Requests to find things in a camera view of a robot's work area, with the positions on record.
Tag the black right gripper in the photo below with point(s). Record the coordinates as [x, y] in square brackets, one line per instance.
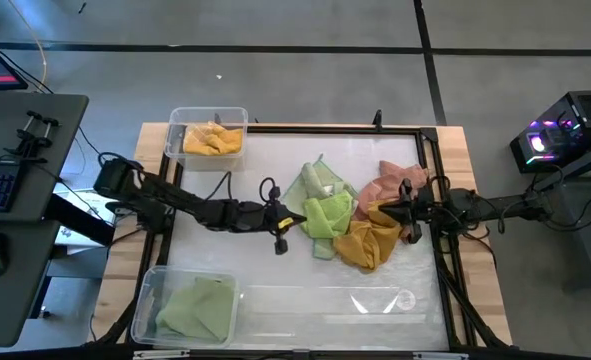
[417, 210]

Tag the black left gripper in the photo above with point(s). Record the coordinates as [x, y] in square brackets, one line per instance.
[271, 220]

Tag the pink towel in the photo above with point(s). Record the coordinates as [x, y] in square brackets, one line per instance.
[390, 182]

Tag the lime green microfibre towel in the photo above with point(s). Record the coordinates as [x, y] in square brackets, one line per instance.
[325, 217]

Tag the pale green teal-edged towel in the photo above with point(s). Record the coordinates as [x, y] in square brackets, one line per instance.
[312, 180]

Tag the mustard yellow towel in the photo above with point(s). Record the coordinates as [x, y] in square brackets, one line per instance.
[365, 245]
[215, 142]

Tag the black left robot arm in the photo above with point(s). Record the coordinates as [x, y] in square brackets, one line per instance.
[175, 200]

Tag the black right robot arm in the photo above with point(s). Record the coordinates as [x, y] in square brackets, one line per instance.
[500, 207]

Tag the olive green towel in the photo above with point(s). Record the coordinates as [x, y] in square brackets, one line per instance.
[200, 310]

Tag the clear plastic bin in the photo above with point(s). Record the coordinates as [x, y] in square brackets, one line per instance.
[175, 120]
[147, 300]

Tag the RGB-lit computer case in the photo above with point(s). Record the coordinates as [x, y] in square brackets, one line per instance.
[560, 132]

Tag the white printed paper box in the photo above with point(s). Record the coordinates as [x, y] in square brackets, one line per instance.
[92, 210]

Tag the black desk support bar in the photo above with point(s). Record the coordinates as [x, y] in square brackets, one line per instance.
[80, 222]

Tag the black clamp stand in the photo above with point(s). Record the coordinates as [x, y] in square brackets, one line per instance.
[30, 137]

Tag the dark grey desk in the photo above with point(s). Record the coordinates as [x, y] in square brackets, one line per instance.
[5, 300]

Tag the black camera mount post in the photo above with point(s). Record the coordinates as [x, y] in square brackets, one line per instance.
[377, 119]

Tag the black aluminium table frame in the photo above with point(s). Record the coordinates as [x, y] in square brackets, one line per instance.
[325, 130]

